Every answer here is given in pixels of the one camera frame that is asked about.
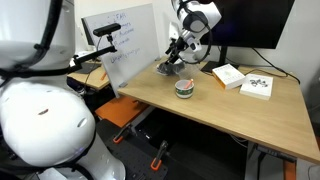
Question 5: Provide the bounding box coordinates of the white whiteboard panel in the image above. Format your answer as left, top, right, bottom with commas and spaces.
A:
84, 4, 160, 97

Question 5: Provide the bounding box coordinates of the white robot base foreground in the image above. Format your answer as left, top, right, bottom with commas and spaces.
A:
0, 0, 126, 180

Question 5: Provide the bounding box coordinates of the orange clamp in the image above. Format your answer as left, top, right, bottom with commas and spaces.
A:
113, 123, 132, 144
150, 140, 168, 171

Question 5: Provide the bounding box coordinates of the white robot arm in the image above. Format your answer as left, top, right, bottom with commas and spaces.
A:
156, 0, 222, 76

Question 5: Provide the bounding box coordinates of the black monitor cable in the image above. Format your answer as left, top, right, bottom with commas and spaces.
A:
238, 47, 302, 85

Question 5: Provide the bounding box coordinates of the orange chair seat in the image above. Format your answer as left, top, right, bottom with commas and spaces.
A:
95, 96, 148, 127

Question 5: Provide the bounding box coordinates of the wooden side desk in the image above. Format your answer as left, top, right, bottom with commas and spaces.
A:
69, 61, 109, 90

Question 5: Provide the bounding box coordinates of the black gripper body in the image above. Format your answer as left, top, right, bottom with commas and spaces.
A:
165, 37, 187, 65

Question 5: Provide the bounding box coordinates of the black camera on stand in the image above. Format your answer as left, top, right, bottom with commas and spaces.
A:
69, 23, 121, 73

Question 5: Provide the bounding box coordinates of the black monitor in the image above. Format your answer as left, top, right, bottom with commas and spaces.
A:
199, 0, 295, 72

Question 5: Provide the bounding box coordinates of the yellow white book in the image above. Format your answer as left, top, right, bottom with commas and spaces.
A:
212, 64, 245, 90

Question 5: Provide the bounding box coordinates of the white box with print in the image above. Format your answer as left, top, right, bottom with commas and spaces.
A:
239, 73, 273, 100

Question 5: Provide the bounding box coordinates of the orange clamp near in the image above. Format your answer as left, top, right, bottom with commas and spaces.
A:
150, 140, 168, 171

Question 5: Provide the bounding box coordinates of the orange clamp far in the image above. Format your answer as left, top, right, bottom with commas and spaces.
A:
113, 123, 132, 144

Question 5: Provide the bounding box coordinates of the orange marker pen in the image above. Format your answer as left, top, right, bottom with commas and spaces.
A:
184, 79, 193, 89

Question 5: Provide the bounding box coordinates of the white green mug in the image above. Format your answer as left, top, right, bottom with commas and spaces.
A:
175, 79, 194, 99

